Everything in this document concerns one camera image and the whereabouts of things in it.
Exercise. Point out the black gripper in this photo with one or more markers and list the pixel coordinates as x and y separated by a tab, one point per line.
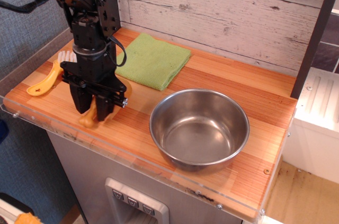
94	74

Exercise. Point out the orange toy chicken drumstick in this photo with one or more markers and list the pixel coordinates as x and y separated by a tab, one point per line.
88	120

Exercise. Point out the stainless steel pot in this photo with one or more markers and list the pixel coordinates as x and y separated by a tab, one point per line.
199	130

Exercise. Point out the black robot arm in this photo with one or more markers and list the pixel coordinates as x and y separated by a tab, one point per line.
85	18

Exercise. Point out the yellow brush white bristles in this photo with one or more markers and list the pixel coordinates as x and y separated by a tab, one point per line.
45	85

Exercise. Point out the green folded cloth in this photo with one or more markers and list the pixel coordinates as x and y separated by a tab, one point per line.
153	63

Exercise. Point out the grey toy fridge cabinet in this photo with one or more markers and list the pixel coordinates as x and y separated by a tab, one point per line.
87	172

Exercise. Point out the silver dispenser panel with buttons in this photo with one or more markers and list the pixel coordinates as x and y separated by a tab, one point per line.
133	202

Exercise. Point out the clear acrylic front guard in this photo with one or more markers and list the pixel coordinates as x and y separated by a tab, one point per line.
239	186

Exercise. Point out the orange toy in corner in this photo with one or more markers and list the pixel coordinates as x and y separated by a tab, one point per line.
27	218

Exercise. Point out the white toy sink unit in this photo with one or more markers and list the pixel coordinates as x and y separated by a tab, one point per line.
312	143

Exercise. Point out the dark grey left post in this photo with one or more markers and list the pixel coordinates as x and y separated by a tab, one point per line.
111	21

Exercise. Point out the dark grey post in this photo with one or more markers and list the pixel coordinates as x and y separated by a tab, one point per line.
111	21
315	39

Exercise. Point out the dark grey right post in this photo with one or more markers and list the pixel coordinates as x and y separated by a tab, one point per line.
315	39

